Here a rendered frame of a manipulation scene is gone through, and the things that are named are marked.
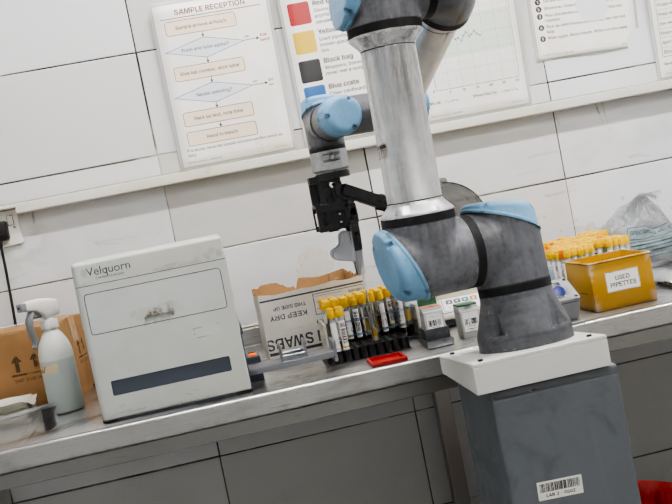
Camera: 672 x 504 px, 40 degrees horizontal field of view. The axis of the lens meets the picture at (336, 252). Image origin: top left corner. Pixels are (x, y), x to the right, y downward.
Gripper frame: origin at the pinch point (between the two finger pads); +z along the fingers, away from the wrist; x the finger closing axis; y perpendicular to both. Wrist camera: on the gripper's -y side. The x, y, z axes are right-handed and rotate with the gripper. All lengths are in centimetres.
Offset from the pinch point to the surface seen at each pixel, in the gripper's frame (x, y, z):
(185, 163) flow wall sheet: -50, 31, -31
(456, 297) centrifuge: -14.9, -22.1, 12.1
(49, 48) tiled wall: -51, 58, -65
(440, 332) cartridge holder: 8.7, -11.7, 15.1
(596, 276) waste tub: 11.2, -44.2, 10.5
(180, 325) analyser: 13.1, 37.1, 2.8
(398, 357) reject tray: 12.2, -1.9, 17.5
